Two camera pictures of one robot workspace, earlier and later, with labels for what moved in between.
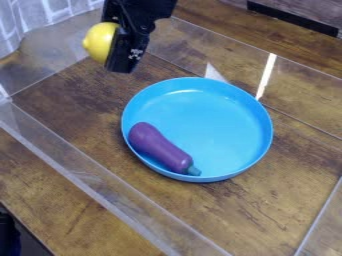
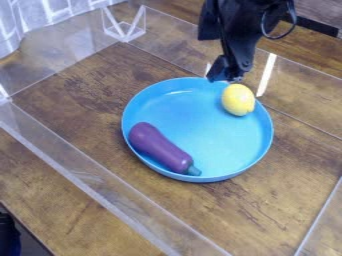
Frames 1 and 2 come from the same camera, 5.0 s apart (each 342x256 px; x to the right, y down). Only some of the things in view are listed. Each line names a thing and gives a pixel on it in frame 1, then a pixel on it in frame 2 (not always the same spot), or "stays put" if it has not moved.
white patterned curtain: x=21 y=15 stays put
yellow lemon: x=98 y=40 → x=238 y=99
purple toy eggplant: x=151 y=145 stays put
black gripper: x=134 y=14 → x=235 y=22
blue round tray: x=211 y=118 stays put
